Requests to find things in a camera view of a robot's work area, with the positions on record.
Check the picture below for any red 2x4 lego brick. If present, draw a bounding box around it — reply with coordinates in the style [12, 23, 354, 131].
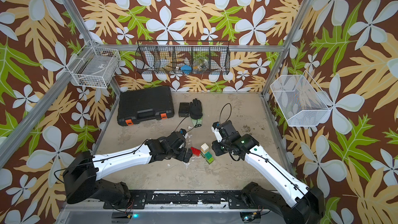
[190, 147, 201, 157]

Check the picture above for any dark green 2x4 lego brick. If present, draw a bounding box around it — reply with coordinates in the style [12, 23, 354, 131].
[201, 151, 212, 160]

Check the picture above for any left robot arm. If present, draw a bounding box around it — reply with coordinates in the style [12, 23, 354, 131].
[63, 129, 192, 208]

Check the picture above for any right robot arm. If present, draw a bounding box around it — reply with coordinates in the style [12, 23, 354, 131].
[211, 120, 325, 224]

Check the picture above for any small black box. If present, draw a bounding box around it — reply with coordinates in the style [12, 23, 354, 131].
[178, 102, 190, 118]

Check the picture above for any black and green glove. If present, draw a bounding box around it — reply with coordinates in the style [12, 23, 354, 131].
[189, 98, 203, 128]

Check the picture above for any black plastic tool case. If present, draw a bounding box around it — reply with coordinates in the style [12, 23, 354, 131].
[117, 86, 175, 127]

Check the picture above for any blue object in basket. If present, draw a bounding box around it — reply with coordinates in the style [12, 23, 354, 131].
[180, 65, 192, 75]

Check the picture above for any white mesh basket right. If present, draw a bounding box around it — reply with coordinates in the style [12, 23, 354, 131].
[271, 71, 332, 127]

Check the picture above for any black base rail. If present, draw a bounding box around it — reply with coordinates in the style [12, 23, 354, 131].
[104, 190, 251, 210]

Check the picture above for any black wire basket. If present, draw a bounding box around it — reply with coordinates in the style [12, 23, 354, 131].
[134, 40, 231, 75]

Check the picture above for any white wire basket left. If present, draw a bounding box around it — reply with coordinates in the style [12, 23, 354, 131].
[69, 43, 121, 89]

